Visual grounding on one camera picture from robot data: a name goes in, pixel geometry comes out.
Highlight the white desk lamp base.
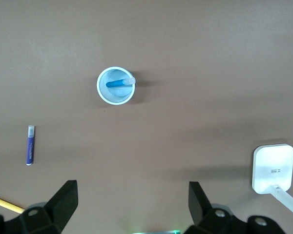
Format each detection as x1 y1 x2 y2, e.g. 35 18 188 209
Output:
251 143 293 221

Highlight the yellow marker with clear cap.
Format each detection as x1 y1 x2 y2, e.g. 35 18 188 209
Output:
0 197 26 214

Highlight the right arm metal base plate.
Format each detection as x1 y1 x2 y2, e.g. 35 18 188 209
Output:
133 230 181 234

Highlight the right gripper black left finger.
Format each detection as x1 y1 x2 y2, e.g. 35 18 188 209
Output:
0 180 78 234

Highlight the blue marker with clear cap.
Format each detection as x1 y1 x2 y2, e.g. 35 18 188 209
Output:
105 77 136 88

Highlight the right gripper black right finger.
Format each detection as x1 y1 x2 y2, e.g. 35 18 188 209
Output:
184 182 288 234

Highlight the purple marker with clear cap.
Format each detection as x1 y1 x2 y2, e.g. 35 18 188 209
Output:
25 125 36 166

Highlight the translucent blue plastic cup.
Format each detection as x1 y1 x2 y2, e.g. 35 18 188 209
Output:
96 66 137 106

